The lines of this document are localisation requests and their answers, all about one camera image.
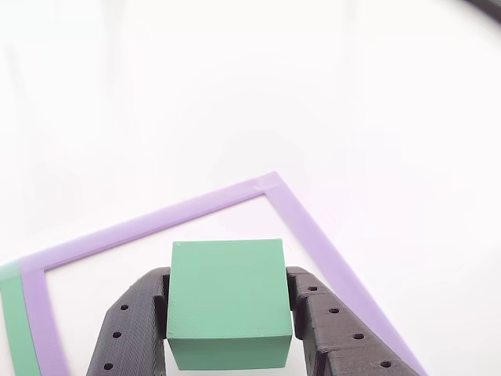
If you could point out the purple square frame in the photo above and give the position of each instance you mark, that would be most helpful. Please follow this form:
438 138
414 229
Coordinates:
305 223

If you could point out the green cube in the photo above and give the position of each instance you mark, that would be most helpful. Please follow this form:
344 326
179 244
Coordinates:
227 290

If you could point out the green square frame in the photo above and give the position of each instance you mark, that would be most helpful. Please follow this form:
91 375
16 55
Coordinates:
17 325

